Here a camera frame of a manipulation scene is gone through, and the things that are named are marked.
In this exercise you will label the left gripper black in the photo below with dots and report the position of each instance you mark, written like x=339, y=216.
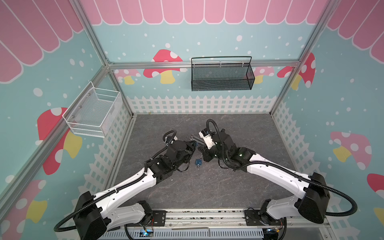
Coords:
x=191, y=148

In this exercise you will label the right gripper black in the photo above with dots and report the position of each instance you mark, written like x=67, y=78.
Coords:
x=205, y=151

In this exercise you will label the large blue padlock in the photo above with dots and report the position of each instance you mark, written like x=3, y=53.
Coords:
x=198, y=163

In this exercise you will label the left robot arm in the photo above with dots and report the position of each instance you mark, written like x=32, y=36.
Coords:
x=96, y=214

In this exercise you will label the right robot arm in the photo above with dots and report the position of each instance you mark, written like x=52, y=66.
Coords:
x=310, y=193

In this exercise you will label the longer silver wrench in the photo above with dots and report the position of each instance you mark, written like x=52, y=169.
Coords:
x=198, y=140

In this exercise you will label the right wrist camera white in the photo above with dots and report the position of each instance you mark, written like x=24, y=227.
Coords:
x=206, y=136

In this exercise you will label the black wire mesh basket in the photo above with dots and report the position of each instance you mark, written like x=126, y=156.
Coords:
x=227, y=73

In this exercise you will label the white wire mesh basket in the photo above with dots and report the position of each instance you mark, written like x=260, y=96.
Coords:
x=93, y=112

